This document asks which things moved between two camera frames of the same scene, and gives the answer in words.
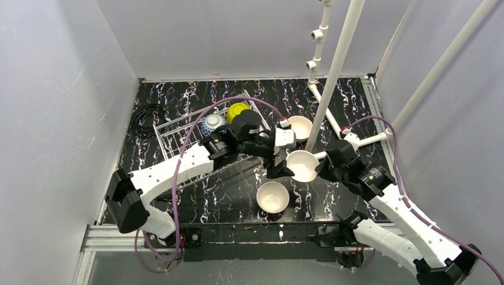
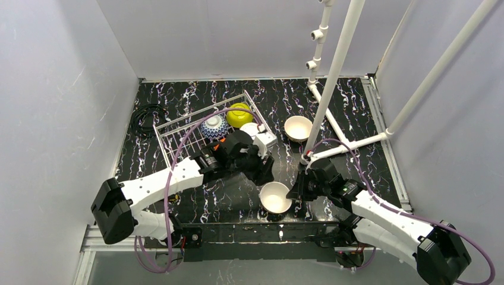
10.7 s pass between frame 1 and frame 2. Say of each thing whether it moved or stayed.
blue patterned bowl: stayed
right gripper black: moved
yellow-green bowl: stayed
